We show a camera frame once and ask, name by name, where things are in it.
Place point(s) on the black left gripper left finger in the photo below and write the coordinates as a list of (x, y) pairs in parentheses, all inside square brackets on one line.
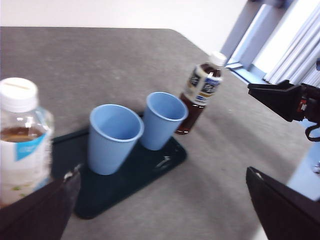
[(32, 215)]

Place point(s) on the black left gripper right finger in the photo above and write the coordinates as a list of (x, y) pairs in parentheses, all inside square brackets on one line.
[(282, 212)]

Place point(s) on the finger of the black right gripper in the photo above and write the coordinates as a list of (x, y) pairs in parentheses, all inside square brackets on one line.
[(280, 97)]

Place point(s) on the pale jasmine tea bottle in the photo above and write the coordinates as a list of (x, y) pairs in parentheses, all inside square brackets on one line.
[(22, 155)]

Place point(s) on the dark oolong tea bottle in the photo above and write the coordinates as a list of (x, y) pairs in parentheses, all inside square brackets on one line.
[(197, 100)]

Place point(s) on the blue ribbed plastic cup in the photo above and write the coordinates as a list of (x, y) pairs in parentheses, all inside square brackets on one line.
[(157, 132), (110, 150)]

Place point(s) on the pale slatted panel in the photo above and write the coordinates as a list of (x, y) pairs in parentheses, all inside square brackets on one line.
[(287, 37)]

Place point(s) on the dark teal rectangular tray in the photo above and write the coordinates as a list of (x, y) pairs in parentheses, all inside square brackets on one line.
[(125, 185)]

